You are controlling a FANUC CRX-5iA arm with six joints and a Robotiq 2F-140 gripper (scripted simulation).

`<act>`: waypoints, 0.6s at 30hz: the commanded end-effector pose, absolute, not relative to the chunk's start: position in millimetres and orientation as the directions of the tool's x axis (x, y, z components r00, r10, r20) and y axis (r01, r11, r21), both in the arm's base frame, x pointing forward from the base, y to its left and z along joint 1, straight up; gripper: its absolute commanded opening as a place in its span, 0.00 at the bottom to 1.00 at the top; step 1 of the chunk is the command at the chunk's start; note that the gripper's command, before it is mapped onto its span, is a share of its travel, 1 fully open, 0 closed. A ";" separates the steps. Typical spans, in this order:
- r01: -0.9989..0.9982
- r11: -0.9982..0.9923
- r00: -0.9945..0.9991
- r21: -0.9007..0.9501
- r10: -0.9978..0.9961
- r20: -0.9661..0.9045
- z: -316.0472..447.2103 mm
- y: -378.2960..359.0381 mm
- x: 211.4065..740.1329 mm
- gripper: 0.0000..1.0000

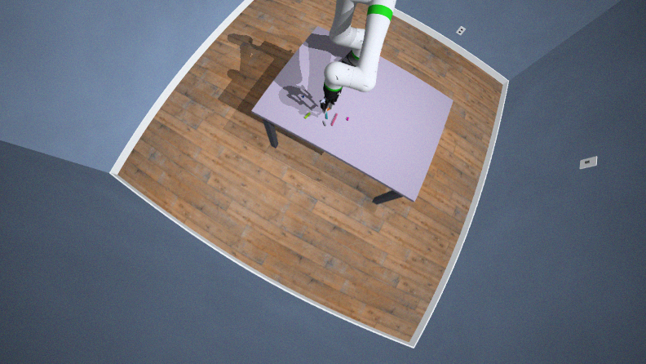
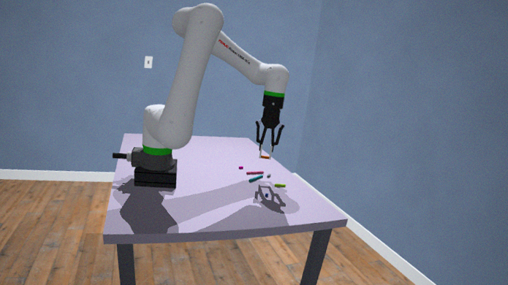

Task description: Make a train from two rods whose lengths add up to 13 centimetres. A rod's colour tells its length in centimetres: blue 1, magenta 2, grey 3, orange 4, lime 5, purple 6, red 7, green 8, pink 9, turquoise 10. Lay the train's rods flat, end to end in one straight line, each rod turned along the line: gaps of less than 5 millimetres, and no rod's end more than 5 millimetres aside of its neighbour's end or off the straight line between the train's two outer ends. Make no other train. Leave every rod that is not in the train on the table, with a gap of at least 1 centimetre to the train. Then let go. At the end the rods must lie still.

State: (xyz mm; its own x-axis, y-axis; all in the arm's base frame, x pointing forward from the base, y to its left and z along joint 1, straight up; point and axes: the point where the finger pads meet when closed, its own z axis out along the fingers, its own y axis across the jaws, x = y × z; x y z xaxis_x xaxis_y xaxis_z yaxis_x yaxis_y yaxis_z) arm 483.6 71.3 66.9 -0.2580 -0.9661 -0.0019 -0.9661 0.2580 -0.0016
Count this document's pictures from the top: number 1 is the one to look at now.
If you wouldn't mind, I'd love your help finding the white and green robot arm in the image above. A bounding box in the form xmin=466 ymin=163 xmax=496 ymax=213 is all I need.
xmin=323 ymin=0 xmax=396 ymax=96

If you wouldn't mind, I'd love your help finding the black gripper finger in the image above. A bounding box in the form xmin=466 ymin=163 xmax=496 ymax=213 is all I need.
xmin=328 ymin=97 xmax=338 ymax=110
xmin=320 ymin=98 xmax=332 ymax=114

